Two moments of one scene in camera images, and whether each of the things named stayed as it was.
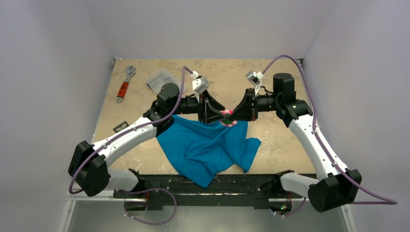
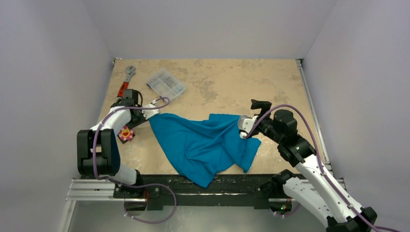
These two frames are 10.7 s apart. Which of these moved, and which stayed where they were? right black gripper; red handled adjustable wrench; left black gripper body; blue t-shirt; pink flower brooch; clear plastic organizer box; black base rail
Moved: pink flower brooch; left black gripper body; right black gripper
Stayed: black base rail; clear plastic organizer box; blue t-shirt; red handled adjustable wrench
